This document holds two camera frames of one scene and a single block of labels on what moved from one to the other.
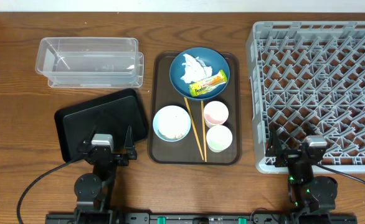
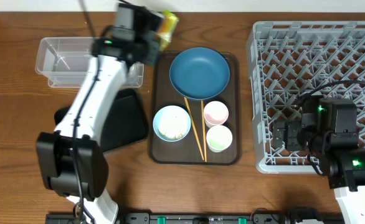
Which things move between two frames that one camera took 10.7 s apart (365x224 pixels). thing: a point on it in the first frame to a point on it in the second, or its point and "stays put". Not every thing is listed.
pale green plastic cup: [218, 137] stays put
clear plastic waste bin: [90, 62] stays put
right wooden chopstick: [203, 129] stays put
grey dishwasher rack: [323, 77] stays put
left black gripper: [132, 154] to [151, 43]
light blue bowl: [172, 123] stays put
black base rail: [201, 218] stays put
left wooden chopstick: [188, 107] stays put
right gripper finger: [275, 154] to [279, 128]
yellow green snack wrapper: [205, 86] to [170, 23]
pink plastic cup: [215, 112] stays put
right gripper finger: [309, 130] to [293, 131]
